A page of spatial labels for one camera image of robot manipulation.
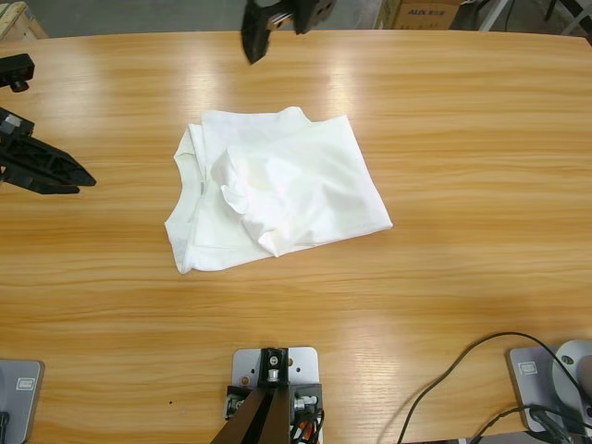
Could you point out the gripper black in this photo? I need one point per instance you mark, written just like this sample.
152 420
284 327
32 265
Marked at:
14 127
310 11

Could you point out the white t-shirt with black logo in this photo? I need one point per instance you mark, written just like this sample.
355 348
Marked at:
300 185

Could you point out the patterned cardboard box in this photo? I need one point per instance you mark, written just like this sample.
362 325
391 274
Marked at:
386 16

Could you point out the wooden crate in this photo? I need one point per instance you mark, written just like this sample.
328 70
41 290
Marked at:
18 23

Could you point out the AUX cardboard box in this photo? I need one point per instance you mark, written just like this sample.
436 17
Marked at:
425 18

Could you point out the wrist black camera bracket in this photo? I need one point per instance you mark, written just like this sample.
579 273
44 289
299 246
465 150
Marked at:
16 69

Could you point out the arm grey base plate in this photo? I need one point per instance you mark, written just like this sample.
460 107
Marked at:
527 388
18 416

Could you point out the grey metal frame leg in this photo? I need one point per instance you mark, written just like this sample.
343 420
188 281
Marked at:
497 14

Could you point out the black plug at base plate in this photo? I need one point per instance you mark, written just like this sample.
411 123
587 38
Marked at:
3 421

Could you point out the black corner bracket with bolt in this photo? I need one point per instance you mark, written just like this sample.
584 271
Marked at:
233 403
315 395

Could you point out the black metal frame leg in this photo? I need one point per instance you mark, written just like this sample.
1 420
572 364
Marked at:
575 19

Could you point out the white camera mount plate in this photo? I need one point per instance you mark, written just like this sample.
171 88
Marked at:
305 365

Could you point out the dark camera post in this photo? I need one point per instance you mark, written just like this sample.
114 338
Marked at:
268 416

